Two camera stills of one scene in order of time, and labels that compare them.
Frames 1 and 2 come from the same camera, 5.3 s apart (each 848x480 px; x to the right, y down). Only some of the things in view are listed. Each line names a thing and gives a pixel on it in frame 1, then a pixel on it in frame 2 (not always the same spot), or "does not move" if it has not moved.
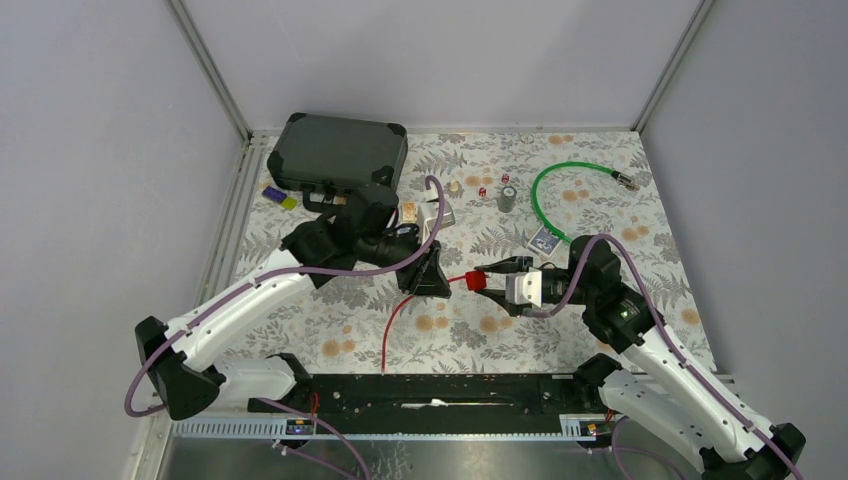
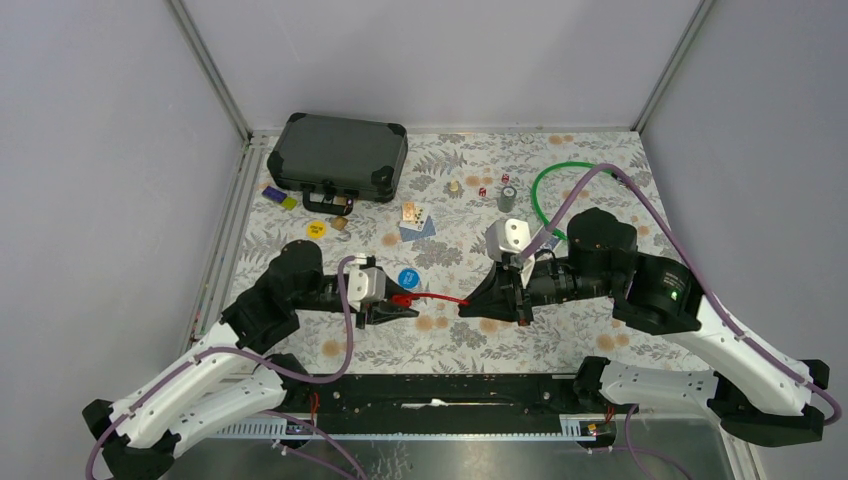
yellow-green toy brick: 289,203 does not move
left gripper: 424,277 -> 381,310
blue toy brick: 274,194 does not move
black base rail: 437,405 does not move
